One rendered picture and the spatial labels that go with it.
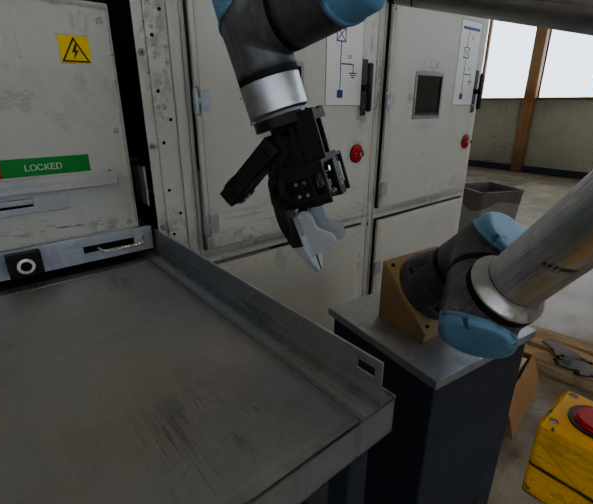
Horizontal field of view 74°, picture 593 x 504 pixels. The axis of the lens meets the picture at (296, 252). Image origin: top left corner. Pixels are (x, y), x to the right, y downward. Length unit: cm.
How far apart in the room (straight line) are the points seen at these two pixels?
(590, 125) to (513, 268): 777
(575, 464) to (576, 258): 22
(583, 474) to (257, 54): 55
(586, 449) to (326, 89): 103
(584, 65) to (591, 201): 801
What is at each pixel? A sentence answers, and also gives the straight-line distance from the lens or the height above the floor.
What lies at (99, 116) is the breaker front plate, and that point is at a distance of 99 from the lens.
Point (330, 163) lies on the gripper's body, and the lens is 51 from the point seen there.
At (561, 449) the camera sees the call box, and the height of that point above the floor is 88.
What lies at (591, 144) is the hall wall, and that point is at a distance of 834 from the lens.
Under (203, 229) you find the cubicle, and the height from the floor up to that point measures 90.
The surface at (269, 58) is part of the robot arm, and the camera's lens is 49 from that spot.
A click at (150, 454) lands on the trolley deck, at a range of 51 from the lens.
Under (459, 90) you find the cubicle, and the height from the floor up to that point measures 125.
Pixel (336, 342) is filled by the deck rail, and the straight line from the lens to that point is 55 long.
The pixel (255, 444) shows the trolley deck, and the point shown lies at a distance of 50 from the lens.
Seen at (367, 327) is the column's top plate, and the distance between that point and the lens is 89.
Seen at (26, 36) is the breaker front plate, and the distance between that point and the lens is 98.
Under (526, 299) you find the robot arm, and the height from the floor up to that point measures 96.
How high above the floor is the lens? 121
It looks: 21 degrees down
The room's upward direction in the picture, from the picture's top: straight up
